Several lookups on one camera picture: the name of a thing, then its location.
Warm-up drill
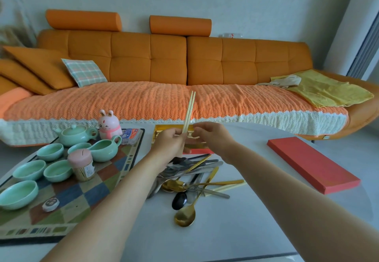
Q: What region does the yellow cloth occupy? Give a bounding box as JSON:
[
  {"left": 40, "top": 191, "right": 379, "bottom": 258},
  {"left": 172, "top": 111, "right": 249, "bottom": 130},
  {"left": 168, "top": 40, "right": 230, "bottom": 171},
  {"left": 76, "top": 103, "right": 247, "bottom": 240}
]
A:
[{"left": 270, "top": 69, "right": 375, "bottom": 108}]

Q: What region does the long orange bolster headrest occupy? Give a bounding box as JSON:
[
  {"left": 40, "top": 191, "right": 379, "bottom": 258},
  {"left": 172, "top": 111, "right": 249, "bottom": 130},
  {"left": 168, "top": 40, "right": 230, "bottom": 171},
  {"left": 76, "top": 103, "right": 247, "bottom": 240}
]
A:
[{"left": 45, "top": 9, "right": 123, "bottom": 32}]

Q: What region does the pale wooden chopstick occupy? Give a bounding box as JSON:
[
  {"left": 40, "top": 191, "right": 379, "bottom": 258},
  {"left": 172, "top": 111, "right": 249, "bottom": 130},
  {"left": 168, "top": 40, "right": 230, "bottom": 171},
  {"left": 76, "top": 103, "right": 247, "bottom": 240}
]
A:
[
  {"left": 181, "top": 91, "right": 195, "bottom": 134},
  {"left": 184, "top": 91, "right": 197, "bottom": 135}
]

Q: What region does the person's right forearm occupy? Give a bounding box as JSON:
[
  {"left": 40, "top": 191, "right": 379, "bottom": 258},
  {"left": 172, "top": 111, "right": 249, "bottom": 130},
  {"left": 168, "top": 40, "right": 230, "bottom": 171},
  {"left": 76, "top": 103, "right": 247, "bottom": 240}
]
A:
[{"left": 220, "top": 142, "right": 379, "bottom": 262}]

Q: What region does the orange knitted sofa cover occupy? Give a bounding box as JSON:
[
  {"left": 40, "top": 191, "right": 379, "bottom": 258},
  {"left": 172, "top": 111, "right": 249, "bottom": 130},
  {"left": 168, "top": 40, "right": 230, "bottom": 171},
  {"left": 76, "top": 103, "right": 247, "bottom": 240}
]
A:
[{"left": 0, "top": 81, "right": 350, "bottom": 147}]

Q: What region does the small green tea cup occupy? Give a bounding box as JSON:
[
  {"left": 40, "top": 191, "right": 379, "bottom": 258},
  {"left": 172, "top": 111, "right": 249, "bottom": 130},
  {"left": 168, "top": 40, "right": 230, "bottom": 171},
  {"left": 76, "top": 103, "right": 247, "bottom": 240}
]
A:
[
  {"left": 12, "top": 160, "right": 47, "bottom": 182},
  {"left": 36, "top": 143, "right": 64, "bottom": 162},
  {"left": 67, "top": 142, "right": 92, "bottom": 156},
  {"left": 43, "top": 160, "right": 73, "bottom": 183}
]

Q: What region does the orange square cushion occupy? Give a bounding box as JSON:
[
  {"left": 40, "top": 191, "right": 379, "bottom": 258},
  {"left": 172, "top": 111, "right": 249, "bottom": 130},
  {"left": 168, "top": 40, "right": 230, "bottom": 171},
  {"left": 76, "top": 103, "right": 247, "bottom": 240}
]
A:
[
  {"left": 3, "top": 45, "right": 78, "bottom": 90},
  {"left": 0, "top": 59, "right": 57, "bottom": 96}
]

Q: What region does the grey window frame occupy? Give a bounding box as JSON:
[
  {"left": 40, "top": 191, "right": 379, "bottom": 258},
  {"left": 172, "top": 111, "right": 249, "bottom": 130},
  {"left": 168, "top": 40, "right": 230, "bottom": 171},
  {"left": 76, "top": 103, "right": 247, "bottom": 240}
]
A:
[{"left": 346, "top": 11, "right": 379, "bottom": 79}]

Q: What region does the green ceramic pitcher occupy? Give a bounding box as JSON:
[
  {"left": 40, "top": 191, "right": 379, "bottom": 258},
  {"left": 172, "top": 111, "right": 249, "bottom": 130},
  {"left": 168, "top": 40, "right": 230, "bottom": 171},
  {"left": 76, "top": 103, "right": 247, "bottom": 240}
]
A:
[{"left": 88, "top": 135, "right": 123, "bottom": 163}]

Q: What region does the orange sofa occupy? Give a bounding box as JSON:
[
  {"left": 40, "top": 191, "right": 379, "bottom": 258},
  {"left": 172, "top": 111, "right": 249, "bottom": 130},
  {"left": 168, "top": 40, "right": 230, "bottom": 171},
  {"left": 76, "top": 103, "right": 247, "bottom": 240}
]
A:
[{"left": 0, "top": 29, "right": 379, "bottom": 144}]

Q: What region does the person's left hand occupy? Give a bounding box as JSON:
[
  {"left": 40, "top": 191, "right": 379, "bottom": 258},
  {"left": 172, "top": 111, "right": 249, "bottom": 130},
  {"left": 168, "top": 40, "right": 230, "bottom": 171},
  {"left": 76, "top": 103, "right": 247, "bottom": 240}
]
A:
[{"left": 150, "top": 127, "right": 189, "bottom": 168}]

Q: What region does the person's right hand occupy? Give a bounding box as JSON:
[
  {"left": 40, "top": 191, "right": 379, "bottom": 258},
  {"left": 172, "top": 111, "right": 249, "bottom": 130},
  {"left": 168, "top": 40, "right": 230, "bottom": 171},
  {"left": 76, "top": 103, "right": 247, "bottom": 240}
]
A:
[{"left": 192, "top": 122, "right": 238, "bottom": 165}]

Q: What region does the green ceramic teapot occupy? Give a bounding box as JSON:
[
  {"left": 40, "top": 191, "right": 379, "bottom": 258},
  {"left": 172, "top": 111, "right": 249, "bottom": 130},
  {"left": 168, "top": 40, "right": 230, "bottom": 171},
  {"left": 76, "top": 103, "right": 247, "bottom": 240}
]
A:
[{"left": 52, "top": 124, "right": 98, "bottom": 148}]

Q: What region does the large green tea bowl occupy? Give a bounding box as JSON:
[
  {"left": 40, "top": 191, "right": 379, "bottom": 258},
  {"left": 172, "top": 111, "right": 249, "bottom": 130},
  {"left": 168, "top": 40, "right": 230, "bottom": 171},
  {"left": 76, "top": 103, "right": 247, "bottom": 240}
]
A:
[{"left": 0, "top": 180, "right": 39, "bottom": 211}]

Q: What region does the short orange bolster headrest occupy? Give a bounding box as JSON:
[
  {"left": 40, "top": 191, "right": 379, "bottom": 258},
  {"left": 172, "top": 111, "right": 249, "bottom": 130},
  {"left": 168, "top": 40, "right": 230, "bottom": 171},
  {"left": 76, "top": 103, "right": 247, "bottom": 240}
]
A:
[{"left": 149, "top": 15, "right": 212, "bottom": 37}]

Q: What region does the pile of metal cutlery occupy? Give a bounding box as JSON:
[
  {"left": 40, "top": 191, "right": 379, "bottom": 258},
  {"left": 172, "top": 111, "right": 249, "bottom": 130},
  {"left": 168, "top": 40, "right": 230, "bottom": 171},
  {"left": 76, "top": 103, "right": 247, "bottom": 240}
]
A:
[{"left": 146, "top": 153, "right": 247, "bottom": 227}]

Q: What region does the small round white tin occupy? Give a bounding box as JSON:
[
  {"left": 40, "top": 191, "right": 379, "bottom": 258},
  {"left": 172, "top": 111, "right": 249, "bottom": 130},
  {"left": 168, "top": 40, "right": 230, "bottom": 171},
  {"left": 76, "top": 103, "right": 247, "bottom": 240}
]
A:
[{"left": 42, "top": 198, "right": 60, "bottom": 213}]

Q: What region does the checkered colourful table mat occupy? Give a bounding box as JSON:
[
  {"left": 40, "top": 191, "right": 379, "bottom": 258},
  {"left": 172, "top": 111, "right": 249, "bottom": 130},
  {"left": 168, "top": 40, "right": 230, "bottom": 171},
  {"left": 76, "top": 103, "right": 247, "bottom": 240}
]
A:
[{"left": 0, "top": 128, "right": 145, "bottom": 245}]

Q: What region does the pink-lidded toothpick holder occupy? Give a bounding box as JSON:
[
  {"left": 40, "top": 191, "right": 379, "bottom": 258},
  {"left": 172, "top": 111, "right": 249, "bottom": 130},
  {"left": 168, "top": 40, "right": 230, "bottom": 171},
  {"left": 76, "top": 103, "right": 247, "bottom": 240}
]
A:
[{"left": 67, "top": 149, "right": 96, "bottom": 182}]

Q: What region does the patterned curtain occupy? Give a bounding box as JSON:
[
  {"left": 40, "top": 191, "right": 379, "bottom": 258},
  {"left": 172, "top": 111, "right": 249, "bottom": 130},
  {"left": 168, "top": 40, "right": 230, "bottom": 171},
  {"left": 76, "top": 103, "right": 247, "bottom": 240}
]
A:
[{"left": 0, "top": 0, "right": 38, "bottom": 59}]

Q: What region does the red box lid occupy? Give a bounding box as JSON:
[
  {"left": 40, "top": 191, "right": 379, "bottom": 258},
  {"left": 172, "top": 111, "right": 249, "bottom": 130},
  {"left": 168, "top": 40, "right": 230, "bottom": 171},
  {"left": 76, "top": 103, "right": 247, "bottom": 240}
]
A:
[{"left": 267, "top": 136, "right": 361, "bottom": 195}]

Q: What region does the pink rabbit figurine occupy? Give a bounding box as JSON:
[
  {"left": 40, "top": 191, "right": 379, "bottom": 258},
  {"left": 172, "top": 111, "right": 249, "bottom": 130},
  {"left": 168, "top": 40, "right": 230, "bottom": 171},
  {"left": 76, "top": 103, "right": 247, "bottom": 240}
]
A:
[{"left": 98, "top": 109, "right": 123, "bottom": 140}]

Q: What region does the blue and red card box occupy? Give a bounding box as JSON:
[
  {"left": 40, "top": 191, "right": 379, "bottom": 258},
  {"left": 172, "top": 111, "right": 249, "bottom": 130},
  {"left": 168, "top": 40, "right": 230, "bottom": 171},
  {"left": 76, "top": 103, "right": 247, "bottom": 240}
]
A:
[{"left": 120, "top": 128, "right": 141, "bottom": 146}]

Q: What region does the gold cutlery box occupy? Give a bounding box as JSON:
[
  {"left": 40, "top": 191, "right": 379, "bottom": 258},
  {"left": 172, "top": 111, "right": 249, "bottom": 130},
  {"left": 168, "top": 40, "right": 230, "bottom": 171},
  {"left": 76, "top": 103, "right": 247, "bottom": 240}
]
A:
[{"left": 151, "top": 124, "right": 214, "bottom": 155}]

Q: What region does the person's left forearm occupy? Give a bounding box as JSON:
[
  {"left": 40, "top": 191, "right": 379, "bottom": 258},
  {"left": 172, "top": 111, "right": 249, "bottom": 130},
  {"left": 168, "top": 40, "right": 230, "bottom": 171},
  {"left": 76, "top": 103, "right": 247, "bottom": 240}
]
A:
[{"left": 41, "top": 152, "right": 176, "bottom": 262}]

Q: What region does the beige cloth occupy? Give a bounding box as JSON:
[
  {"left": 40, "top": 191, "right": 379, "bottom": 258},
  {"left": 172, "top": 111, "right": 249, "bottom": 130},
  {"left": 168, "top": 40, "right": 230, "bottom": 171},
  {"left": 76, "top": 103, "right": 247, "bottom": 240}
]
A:
[{"left": 256, "top": 75, "right": 302, "bottom": 89}]

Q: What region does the green plaid cushion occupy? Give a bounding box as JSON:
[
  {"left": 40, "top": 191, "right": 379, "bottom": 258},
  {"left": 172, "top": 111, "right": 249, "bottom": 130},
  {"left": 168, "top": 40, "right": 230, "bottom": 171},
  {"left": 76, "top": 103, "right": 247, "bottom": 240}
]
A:
[{"left": 61, "top": 58, "right": 109, "bottom": 88}]

